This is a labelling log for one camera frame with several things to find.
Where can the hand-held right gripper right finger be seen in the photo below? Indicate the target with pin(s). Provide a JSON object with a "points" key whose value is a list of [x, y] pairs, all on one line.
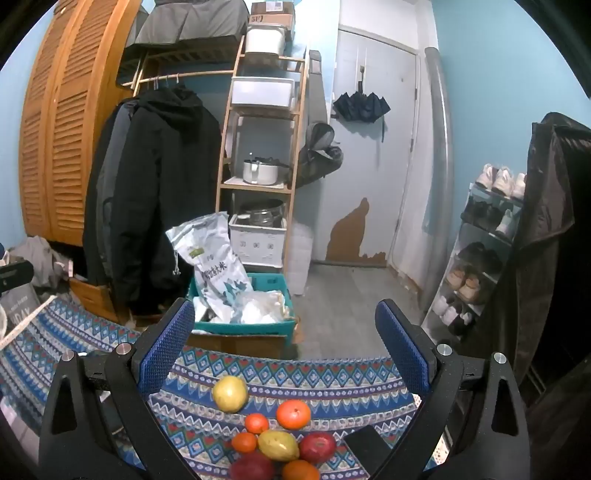
{"points": [[404, 350]]}

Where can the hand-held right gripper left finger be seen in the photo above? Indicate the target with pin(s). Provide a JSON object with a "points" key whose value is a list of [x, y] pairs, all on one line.
{"points": [[168, 348]]}

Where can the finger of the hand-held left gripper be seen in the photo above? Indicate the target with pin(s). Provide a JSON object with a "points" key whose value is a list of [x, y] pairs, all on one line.
{"points": [[16, 276]]}

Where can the yellow lemon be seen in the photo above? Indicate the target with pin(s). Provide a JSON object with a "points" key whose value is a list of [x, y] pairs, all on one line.
{"points": [[229, 393]]}

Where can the small orange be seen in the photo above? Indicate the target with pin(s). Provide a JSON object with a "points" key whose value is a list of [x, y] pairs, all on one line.
{"points": [[243, 442], [256, 423]]}

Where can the large orange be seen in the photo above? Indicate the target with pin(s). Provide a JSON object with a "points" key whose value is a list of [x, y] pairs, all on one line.
{"points": [[293, 414]]}

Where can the dark red apple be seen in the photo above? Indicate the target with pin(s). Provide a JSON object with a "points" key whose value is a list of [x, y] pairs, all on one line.
{"points": [[251, 467]]}

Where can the yellow mango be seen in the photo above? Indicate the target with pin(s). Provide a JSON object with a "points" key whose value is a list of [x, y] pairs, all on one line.
{"points": [[277, 445]]}

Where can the medium orange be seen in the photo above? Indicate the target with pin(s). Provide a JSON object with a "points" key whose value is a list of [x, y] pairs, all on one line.
{"points": [[301, 470]]}

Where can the grey clothing pile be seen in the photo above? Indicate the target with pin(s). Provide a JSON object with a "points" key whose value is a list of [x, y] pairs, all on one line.
{"points": [[41, 261]]}

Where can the grey laundry bag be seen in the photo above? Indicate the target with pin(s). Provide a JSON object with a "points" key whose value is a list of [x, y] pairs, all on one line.
{"points": [[21, 308]]}

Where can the flat cardboard box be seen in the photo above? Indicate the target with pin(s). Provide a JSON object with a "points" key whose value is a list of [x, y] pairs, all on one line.
{"points": [[240, 345]]}

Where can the teal plastic crate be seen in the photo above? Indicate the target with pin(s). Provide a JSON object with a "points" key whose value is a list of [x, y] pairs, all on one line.
{"points": [[244, 328]]}

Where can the wooden floor box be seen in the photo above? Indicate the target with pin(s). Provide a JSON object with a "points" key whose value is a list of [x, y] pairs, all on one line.
{"points": [[94, 300]]}

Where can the white rice bag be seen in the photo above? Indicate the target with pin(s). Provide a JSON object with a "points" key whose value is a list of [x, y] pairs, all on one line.
{"points": [[212, 263]]}

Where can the clear plastic bags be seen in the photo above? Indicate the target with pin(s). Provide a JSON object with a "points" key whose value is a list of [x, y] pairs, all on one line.
{"points": [[261, 309]]}

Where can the blue patterned tablecloth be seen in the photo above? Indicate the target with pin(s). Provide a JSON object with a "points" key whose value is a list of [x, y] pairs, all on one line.
{"points": [[300, 374]]}

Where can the grey jacket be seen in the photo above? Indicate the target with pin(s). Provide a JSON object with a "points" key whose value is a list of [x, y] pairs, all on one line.
{"points": [[104, 184]]}

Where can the white perforated basket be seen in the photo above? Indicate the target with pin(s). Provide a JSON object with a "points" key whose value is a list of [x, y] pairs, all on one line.
{"points": [[256, 244]]}

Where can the white plastic container stack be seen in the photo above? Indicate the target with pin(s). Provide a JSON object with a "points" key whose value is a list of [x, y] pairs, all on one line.
{"points": [[301, 258]]}

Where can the wooden louvered wardrobe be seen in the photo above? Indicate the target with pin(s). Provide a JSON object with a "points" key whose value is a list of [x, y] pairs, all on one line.
{"points": [[60, 138]]}

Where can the steel pot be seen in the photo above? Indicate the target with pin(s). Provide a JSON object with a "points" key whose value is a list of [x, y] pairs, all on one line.
{"points": [[261, 213]]}

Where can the black hooded coat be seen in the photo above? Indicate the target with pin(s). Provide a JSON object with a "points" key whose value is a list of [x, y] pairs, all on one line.
{"points": [[171, 184]]}

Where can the white door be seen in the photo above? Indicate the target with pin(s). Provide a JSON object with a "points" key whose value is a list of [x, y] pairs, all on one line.
{"points": [[369, 184]]}

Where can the wooden shelf rack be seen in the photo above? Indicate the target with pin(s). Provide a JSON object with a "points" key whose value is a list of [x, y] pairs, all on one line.
{"points": [[258, 186]]}

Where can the dark garment cover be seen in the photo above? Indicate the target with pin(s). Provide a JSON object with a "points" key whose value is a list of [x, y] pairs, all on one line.
{"points": [[549, 230]]}

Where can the silver pipe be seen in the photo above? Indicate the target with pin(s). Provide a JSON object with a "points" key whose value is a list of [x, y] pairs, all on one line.
{"points": [[441, 161]]}

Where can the white pot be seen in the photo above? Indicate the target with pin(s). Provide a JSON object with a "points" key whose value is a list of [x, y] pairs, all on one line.
{"points": [[261, 173]]}

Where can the grey hanging backpack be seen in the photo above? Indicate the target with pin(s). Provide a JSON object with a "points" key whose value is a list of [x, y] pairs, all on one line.
{"points": [[321, 154]]}

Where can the dark blue umbrella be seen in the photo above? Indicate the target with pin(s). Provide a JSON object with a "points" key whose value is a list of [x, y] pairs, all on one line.
{"points": [[360, 107]]}

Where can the white storage bin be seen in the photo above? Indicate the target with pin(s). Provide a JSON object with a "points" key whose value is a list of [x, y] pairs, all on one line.
{"points": [[263, 91]]}

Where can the grey storage bags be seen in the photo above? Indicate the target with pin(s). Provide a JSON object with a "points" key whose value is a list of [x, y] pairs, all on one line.
{"points": [[184, 21]]}

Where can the cardboard box with label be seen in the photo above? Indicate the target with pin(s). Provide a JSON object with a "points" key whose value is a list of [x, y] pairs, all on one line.
{"points": [[273, 13]]}

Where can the wooden clothes rail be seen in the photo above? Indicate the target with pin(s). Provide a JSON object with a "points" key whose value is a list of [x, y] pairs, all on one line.
{"points": [[194, 76]]}

